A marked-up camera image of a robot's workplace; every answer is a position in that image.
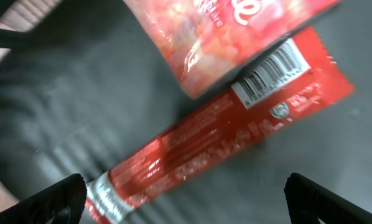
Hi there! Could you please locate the red stick sachet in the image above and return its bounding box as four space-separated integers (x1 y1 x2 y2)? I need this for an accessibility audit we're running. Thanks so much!
85 27 354 223

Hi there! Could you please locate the grey plastic shopping basket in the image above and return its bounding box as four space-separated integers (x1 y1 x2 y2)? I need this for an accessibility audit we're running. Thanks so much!
0 0 372 223

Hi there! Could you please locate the red Kleenex tissue pack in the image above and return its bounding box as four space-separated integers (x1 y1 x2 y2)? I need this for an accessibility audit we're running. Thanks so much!
124 0 339 98

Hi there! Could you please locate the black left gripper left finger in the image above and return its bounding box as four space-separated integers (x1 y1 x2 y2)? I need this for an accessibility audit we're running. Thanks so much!
0 174 87 224

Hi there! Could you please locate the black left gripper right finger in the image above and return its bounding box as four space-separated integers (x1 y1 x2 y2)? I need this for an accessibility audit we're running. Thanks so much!
284 173 372 224

